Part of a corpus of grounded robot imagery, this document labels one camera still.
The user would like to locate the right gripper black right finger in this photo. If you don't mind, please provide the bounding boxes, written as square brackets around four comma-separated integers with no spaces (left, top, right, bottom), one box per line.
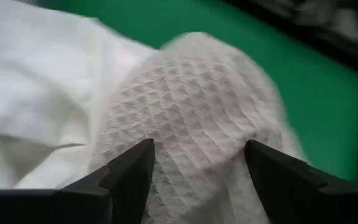
[244,139,358,224]

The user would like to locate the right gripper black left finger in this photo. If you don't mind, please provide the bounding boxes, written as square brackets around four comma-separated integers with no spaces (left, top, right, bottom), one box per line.
[0,138,155,224]

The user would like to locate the white towel orange plaid stripes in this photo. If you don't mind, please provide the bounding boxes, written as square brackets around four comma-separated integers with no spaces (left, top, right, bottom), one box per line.
[0,0,158,190]

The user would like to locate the white waffle towel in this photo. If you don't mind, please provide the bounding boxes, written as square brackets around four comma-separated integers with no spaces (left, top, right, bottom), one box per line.
[88,30,307,224]

